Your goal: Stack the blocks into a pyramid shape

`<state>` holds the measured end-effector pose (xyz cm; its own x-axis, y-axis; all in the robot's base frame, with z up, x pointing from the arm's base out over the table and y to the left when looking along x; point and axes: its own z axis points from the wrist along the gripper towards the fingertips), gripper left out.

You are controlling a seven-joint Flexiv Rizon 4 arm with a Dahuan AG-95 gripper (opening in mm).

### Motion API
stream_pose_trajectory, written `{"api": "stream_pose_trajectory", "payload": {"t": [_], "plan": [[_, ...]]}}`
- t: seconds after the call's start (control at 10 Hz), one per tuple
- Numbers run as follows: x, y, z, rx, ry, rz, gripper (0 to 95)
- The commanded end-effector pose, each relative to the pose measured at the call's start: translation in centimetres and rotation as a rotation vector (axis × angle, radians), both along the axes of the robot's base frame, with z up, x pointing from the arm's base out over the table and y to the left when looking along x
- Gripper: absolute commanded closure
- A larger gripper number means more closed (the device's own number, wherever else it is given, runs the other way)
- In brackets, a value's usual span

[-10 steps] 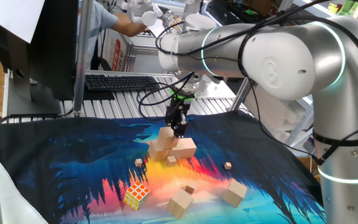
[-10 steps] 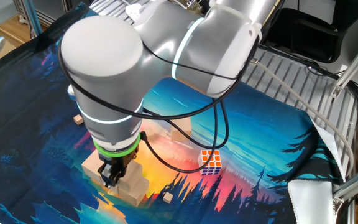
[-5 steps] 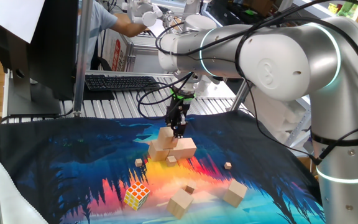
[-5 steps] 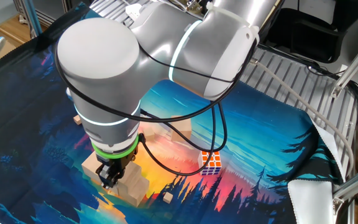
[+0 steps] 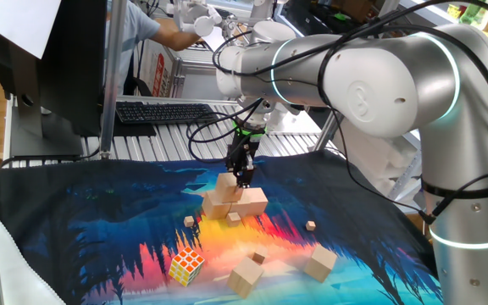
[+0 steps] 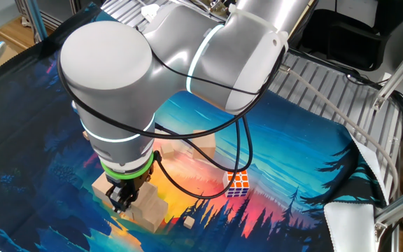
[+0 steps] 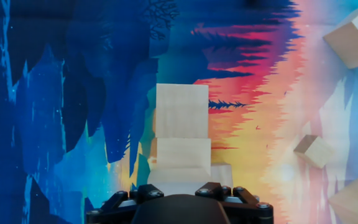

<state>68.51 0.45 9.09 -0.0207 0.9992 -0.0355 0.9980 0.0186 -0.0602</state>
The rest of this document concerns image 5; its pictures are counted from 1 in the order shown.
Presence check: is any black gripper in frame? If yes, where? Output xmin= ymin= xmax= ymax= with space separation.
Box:
xmin=225 ymin=133 xmax=263 ymax=190

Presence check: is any person's forearm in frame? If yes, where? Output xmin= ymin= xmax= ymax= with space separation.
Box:
xmin=150 ymin=25 xmax=202 ymax=53

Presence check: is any black keyboard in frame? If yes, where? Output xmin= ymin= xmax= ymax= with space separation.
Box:
xmin=114 ymin=100 xmax=219 ymax=126

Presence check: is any Rubik's cube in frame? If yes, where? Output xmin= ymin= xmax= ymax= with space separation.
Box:
xmin=168 ymin=246 xmax=206 ymax=288

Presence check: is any red white printed box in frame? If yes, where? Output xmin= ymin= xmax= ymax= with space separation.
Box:
xmin=149 ymin=53 xmax=174 ymax=98

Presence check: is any white foam packing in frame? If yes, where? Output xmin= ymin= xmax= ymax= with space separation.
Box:
xmin=335 ymin=122 xmax=423 ymax=196

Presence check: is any forest sunset printed cloth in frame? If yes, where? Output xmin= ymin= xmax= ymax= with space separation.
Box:
xmin=0 ymin=147 xmax=442 ymax=305

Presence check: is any white robotic hand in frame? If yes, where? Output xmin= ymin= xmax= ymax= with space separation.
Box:
xmin=171 ymin=0 xmax=224 ymax=37

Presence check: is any black storage crate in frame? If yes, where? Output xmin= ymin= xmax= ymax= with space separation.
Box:
xmin=275 ymin=0 xmax=376 ymax=37

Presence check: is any person in blue shirt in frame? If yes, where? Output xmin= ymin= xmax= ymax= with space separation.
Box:
xmin=107 ymin=0 xmax=163 ymax=97

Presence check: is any black computer monitor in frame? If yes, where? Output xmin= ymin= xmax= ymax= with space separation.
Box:
xmin=0 ymin=0 xmax=108 ymax=158

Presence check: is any white paper sheet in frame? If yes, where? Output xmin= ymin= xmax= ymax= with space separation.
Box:
xmin=0 ymin=0 xmax=63 ymax=60

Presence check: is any green bottle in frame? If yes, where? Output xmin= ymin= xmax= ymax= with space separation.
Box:
xmin=459 ymin=0 xmax=488 ymax=25

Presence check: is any green flange ring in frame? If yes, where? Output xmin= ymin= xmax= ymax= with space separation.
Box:
xmin=231 ymin=120 xmax=267 ymax=137

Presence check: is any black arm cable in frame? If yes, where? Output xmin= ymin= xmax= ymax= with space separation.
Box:
xmin=186 ymin=0 xmax=488 ymax=225

